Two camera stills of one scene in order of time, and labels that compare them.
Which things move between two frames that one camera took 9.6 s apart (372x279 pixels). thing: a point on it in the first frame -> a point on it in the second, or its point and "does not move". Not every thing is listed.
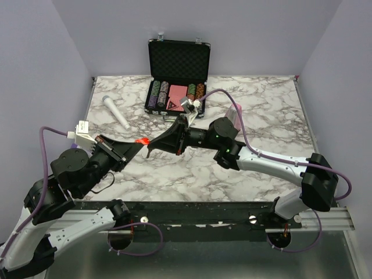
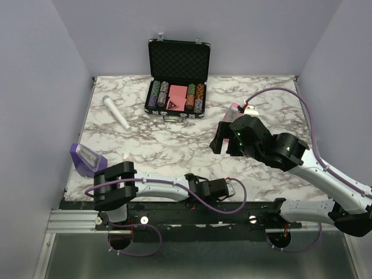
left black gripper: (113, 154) -> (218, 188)
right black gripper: (167, 141) -> (224, 131)
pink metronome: (232, 114) does not move
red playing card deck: (176, 93) does not move
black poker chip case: (178, 71) does not move
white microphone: (107, 100) does not move
